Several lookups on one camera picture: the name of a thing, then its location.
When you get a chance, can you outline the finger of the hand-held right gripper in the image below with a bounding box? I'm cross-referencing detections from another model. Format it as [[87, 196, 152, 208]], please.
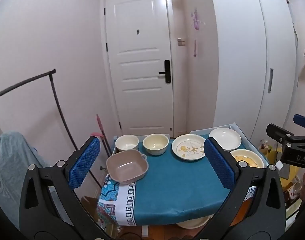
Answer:
[[293, 114, 305, 131], [266, 123, 296, 144]]

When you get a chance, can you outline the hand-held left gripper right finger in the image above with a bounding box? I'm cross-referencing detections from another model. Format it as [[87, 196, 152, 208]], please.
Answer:
[[204, 137, 286, 240]]

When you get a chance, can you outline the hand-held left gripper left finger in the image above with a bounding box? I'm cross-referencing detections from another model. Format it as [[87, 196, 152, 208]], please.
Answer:
[[19, 135, 110, 240]]

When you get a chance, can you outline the plain white plate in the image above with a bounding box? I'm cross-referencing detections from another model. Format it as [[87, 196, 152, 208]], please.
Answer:
[[209, 127, 242, 152]]

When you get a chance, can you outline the yellow-centred cream plate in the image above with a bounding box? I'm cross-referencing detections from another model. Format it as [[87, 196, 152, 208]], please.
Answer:
[[229, 149, 265, 169]]

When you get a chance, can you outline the duck print plate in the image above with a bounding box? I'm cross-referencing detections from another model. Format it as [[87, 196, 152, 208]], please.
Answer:
[[172, 134, 207, 161]]

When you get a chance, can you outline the pink square bowl with handles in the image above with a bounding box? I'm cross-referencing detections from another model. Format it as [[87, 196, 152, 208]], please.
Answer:
[[106, 149, 149, 184]]

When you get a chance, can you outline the yellow paper bag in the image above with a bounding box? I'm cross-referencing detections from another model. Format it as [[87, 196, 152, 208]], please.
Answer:
[[259, 140, 284, 167]]

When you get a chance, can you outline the pink broom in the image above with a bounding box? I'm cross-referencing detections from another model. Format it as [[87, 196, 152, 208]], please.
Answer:
[[96, 114, 112, 157]]

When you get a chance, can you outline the brown cardboard box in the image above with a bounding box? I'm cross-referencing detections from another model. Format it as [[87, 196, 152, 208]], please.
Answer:
[[81, 195, 101, 217]]

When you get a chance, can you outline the white straight-sided bowl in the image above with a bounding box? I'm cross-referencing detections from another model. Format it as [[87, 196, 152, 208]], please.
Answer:
[[115, 134, 139, 153]]

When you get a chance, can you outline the blue patterned tablecloth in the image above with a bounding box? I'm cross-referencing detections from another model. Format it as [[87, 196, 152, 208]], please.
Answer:
[[96, 134, 258, 227]]

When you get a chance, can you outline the cream basin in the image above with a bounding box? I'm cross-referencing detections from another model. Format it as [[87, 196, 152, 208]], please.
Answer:
[[176, 214, 215, 229]]

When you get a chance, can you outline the cream round bowl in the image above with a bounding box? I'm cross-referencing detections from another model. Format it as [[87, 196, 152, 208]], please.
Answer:
[[143, 133, 170, 156]]

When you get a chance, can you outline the black clothes rack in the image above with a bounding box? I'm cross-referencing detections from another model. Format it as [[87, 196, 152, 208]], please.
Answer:
[[0, 69, 103, 189]]

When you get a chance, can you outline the grey-blue cloth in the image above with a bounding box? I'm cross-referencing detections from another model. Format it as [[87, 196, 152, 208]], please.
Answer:
[[0, 130, 57, 220]]

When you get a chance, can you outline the white wardrobe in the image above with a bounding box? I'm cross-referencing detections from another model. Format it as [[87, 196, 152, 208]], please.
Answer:
[[207, 0, 304, 153]]

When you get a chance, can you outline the white panel door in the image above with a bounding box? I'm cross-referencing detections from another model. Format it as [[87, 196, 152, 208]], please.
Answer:
[[103, 0, 174, 137]]

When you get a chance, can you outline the grey wardrobe handle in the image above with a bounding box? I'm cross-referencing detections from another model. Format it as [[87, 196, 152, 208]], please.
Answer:
[[267, 68, 273, 93]]

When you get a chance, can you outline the black door lock handle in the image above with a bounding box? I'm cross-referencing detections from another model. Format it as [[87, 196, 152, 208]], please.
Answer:
[[159, 60, 172, 83]]

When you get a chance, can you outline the purple wall sticker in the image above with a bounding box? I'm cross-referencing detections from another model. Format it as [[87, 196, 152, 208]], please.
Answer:
[[191, 9, 206, 32]]

